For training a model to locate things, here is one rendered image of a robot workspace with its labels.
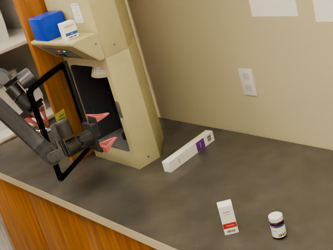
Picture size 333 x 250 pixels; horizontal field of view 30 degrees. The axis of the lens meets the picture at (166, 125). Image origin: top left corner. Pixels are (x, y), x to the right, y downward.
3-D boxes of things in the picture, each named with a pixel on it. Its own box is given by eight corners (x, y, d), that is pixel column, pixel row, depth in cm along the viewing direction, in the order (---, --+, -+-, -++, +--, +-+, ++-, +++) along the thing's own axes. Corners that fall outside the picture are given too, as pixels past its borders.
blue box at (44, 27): (56, 32, 248) (49, 10, 245) (69, 32, 240) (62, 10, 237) (35, 40, 242) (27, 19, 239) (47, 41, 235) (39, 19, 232)
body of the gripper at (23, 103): (27, 114, 249) (15, 100, 248) (43, 100, 244) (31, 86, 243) (20, 120, 243) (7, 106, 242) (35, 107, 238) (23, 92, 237)
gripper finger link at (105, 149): (117, 126, 222) (96, 137, 217) (123, 144, 224) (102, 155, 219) (106, 123, 227) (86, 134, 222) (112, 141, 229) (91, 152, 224)
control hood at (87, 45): (61, 54, 254) (54, 31, 251) (105, 58, 229) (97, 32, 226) (37, 65, 248) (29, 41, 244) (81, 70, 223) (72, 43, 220)
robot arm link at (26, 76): (-1, 78, 247) (-7, 75, 239) (22, 60, 248) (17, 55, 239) (19, 101, 247) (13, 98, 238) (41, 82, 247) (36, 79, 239)
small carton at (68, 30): (74, 34, 234) (69, 19, 231) (79, 35, 229) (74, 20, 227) (62, 39, 232) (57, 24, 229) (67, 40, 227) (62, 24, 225)
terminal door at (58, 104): (92, 147, 268) (63, 60, 253) (61, 183, 242) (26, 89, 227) (90, 147, 268) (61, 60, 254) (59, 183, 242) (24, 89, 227)
